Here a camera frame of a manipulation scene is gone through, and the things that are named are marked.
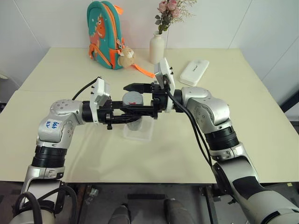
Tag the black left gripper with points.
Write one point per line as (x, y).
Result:
(105, 115)

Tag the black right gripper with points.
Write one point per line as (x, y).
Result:
(158, 102)

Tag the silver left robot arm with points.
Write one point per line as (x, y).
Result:
(58, 109)

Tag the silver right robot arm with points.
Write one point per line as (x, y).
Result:
(210, 105)

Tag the clear plastic box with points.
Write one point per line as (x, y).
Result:
(145, 133)

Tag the white ceramic vase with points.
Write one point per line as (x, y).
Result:
(157, 49)

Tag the white flat rectangular case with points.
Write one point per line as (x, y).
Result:
(194, 72)

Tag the teal orange dinosaur backpack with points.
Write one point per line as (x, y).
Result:
(102, 46)

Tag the black flat bar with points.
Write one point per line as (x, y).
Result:
(146, 196)

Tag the pink flower bouquet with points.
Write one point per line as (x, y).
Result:
(166, 14)

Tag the dark rounded shape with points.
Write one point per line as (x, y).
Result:
(119, 214)
(178, 211)

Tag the black furniture piece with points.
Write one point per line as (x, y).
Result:
(292, 105)

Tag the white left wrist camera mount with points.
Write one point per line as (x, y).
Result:
(100, 89)

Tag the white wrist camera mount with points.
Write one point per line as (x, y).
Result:
(163, 67)
(100, 89)

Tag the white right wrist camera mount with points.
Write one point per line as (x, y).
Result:
(163, 67)

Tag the metal table bracket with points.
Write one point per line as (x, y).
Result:
(93, 190)

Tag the black table frame leg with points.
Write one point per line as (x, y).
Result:
(210, 200)

